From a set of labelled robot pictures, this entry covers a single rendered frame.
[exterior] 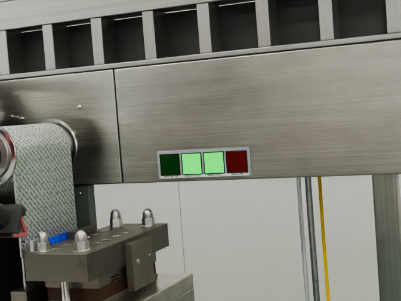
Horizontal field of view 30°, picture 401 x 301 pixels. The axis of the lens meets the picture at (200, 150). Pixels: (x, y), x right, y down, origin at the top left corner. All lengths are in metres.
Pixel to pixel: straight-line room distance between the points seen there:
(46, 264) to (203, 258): 2.87
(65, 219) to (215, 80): 0.51
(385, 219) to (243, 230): 2.51
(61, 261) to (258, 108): 0.58
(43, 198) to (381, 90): 0.83
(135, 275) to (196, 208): 2.71
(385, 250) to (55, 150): 0.85
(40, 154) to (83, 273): 0.35
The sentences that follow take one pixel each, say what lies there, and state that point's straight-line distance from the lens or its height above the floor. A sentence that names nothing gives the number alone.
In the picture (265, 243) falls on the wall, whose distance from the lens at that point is 4.34.
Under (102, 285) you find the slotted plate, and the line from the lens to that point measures 1.70.
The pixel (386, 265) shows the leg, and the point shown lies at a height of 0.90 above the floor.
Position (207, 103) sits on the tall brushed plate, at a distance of 1.85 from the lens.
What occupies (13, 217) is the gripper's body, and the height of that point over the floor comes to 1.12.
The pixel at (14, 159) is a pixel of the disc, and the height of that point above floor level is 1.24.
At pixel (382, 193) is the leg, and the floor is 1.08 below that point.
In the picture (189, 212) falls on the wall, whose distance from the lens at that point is 4.48.
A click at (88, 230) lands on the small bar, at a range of 1.88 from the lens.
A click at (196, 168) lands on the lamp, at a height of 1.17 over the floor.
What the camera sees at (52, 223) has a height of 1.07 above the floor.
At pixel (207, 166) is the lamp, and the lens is 1.85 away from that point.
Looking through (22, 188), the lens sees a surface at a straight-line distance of 1.76.
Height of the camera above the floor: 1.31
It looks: 3 degrees down
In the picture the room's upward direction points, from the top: 4 degrees counter-clockwise
